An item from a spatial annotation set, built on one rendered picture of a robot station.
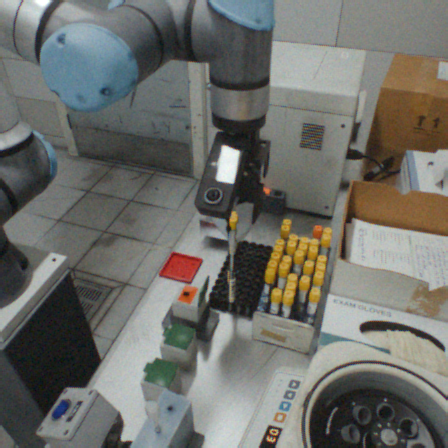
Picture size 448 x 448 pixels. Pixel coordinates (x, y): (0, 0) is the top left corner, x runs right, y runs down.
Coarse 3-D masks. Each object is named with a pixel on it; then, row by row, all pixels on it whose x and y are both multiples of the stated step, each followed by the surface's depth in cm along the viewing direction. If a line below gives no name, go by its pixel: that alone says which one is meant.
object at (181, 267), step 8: (176, 256) 86; (184, 256) 86; (192, 256) 85; (168, 264) 84; (176, 264) 84; (184, 264) 84; (192, 264) 84; (200, 264) 84; (160, 272) 82; (168, 272) 83; (176, 272) 83; (184, 272) 83; (192, 272) 82; (184, 280) 80; (192, 280) 81
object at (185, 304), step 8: (184, 288) 70; (192, 288) 70; (200, 288) 70; (176, 296) 69; (184, 296) 68; (192, 296) 68; (176, 304) 68; (184, 304) 67; (192, 304) 67; (176, 312) 69; (184, 312) 69; (192, 312) 68; (200, 312) 69; (192, 320) 69
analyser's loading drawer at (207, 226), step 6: (240, 198) 92; (234, 204) 93; (234, 210) 89; (204, 222) 86; (210, 222) 86; (204, 228) 87; (210, 228) 87; (216, 228) 86; (204, 234) 88; (210, 234) 88; (216, 234) 87; (222, 234) 87
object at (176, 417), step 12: (168, 396) 53; (180, 396) 53; (168, 408) 52; (180, 408) 51; (168, 420) 50; (180, 420) 50; (192, 420) 55; (144, 432) 49; (156, 432) 49; (168, 432) 49; (180, 432) 51; (192, 432) 57; (132, 444) 48; (144, 444) 48; (156, 444) 48; (168, 444) 48; (180, 444) 53; (192, 444) 57
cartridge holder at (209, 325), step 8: (208, 304) 72; (168, 312) 73; (208, 312) 73; (216, 312) 73; (168, 320) 72; (176, 320) 70; (184, 320) 70; (200, 320) 70; (208, 320) 72; (216, 320) 72; (200, 328) 70; (208, 328) 71; (200, 336) 70; (208, 336) 70
